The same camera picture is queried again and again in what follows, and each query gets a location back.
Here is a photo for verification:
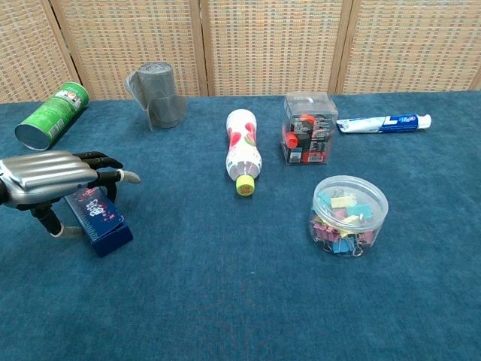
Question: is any clear box with black items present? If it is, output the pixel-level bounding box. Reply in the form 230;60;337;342
280;91;339;167

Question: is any white watermelon print bottle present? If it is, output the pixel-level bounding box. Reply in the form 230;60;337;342
225;108;263;198

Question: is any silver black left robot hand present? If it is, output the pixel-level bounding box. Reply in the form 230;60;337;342
0;150;142;238

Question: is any white blue toothpaste tube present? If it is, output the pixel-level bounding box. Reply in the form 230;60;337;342
335;113;433;135

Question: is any blue velvet tablecloth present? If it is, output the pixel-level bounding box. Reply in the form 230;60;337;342
0;89;481;361

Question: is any green chips can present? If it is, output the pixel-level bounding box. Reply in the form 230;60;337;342
14;81;91;152

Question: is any clear jar of binder clips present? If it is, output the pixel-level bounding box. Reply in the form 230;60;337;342
308;174;390;258

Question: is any grey garbage bag roll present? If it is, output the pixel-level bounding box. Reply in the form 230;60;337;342
125;62;188;132

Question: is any woven rattan folding screen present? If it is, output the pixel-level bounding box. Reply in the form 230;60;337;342
0;0;481;105

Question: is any blue glasses case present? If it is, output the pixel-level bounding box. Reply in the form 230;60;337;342
62;187;135;259

